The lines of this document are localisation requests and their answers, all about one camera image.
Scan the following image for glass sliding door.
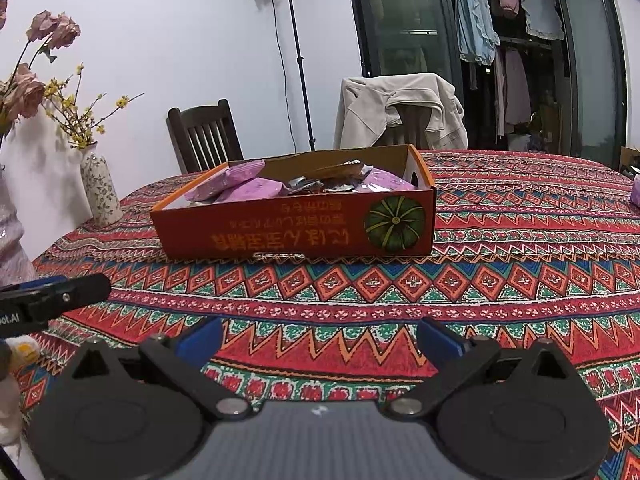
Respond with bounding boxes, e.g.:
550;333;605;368
345;0;629;161

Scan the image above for yellow flower branches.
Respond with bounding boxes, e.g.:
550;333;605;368
44;62;146;151

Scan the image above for studio light on stand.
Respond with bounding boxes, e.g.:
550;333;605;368
258;0;317;152

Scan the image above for red patterned tablecloth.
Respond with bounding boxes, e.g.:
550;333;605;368
20;149;640;480

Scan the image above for open brown cardboard box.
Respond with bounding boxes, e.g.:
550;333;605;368
619;146;640;176

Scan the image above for large pinkish white vase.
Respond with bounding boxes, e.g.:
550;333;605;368
0;162;39;286

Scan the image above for black power cable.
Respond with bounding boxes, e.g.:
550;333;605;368
267;0;297;153

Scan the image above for silver snack packet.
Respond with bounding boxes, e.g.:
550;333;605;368
285;160;374;196

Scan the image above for beige jacket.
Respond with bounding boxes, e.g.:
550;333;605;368
334;73;468;151

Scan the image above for floral ceramic vase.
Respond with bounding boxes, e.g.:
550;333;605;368
80;141;124;227

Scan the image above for orange cardboard box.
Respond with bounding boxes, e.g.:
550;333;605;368
149;144;437;263

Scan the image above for pink artificial roses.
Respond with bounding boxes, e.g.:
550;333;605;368
0;0;82;137

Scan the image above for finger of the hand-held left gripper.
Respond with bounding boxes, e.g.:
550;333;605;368
0;282;71;298
27;274;112;325

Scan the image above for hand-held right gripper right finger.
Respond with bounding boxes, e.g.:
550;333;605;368
385;317;582;422

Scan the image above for pink snack packet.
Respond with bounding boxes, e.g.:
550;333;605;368
357;169;417;194
185;160;266;202
220;177;289;204

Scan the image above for dark wooden chair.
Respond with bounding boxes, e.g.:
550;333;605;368
166;99;244;175

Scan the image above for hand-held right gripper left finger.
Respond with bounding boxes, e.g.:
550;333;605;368
61;316;253;421

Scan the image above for pale pink hanging skirt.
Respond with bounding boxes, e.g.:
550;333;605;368
492;47;532;137

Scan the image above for light blue hanging shirt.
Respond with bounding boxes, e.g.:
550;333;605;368
454;0;501;66

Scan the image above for brown slatted chair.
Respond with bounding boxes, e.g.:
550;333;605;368
387;105;442;150

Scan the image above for white hanging top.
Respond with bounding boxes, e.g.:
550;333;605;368
515;0;566;41

